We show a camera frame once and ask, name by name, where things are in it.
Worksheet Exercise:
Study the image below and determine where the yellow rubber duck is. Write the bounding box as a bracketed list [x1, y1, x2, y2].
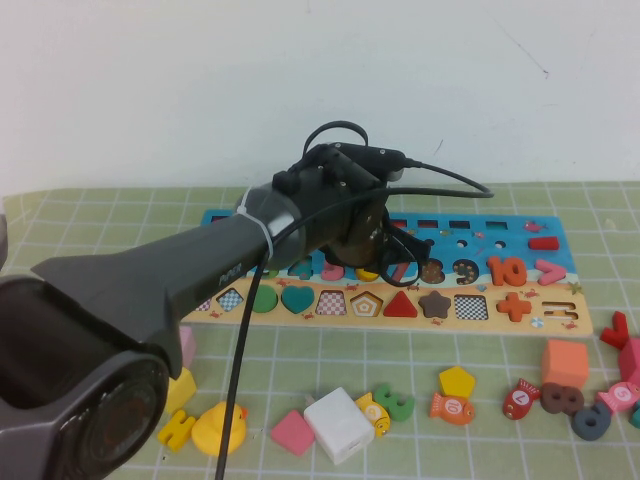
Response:
[192, 400, 250, 457]

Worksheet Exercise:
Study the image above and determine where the white charger block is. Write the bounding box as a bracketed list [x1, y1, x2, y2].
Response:
[302, 386, 376, 466]

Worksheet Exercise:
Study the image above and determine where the yellow letter piece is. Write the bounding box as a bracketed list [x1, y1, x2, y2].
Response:
[158, 409, 198, 454]

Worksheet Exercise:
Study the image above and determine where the thin black cable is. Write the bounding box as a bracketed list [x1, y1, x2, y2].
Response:
[303, 119, 371, 154]

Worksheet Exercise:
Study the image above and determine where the yellow cube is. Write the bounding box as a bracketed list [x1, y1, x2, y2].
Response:
[164, 367, 199, 415]

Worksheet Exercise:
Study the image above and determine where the brown star piece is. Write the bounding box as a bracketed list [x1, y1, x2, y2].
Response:
[418, 291, 453, 320]

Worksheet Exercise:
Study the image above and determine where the teal heart piece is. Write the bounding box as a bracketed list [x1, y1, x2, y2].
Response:
[280, 287, 316, 316]

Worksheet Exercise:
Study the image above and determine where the green grid tablecloth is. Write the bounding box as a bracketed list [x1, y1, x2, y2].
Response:
[0, 182, 640, 480]

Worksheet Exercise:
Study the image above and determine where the orange fish number ten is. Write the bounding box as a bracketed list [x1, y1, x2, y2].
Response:
[429, 392, 476, 427]

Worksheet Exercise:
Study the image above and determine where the green circle piece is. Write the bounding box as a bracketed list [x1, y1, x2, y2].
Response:
[252, 287, 279, 315]

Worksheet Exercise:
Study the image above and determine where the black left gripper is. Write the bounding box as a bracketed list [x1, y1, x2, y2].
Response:
[299, 188, 432, 287]

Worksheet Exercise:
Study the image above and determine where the brown number eight piece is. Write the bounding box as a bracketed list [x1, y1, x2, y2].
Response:
[541, 382, 586, 417]

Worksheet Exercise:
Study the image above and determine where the orange number ten piece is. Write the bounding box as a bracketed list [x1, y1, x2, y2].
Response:
[487, 256, 529, 289]

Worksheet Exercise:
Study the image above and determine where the green number three piece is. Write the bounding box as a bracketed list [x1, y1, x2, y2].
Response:
[373, 383, 417, 422]

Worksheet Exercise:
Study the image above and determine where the white cable tie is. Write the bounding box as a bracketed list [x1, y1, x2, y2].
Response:
[238, 187, 276, 261]

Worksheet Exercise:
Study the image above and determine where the red less-than sign piece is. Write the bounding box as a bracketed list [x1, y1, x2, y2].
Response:
[599, 312, 630, 350]

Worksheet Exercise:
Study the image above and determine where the pink diamond piece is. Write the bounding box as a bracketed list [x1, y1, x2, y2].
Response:
[271, 410, 317, 459]

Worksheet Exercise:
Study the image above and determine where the dark blue number nine piece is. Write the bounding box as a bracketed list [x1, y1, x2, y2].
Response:
[571, 401, 614, 442]

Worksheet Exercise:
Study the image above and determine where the orange cube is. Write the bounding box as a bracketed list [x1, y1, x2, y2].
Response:
[541, 339, 591, 391]

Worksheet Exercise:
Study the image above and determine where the yellow pentagon piece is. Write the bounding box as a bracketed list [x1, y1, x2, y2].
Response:
[438, 366, 478, 400]

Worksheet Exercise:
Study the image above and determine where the yellow fish number nine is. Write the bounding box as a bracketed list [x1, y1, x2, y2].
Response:
[355, 392, 393, 440]

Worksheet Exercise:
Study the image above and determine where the red triangle piece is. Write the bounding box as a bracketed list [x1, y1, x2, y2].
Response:
[383, 290, 420, 320]

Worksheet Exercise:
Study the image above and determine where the black camera cable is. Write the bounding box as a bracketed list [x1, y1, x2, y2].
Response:
[214, 158, 496, 480]

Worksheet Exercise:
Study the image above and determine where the light pink cube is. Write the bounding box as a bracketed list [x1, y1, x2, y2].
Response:
[178, 327, 197, 369]

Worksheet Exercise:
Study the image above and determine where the pink greater-than sign piece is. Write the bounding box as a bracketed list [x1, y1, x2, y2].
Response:
[534, 259, 568, 287]

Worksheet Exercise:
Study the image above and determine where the red fish number seven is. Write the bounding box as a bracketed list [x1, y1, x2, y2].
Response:
[502, 378, 543, 422]

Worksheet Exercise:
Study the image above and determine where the pink fish number five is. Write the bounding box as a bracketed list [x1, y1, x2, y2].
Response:
[594, 380, 640, 414]

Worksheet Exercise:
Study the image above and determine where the orange plus sign piece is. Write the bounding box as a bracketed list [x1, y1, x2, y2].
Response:
[495, 292, 533, 324]

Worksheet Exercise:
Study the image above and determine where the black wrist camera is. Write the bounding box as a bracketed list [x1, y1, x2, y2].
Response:
[299, 142, 407, 194]

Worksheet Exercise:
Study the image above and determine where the blue wooden puzzle board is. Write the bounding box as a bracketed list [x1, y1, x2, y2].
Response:
[182, 209, 595, 337]

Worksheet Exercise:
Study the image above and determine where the deep pink cube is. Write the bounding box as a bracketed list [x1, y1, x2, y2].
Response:
[617, 338, 640, 386]

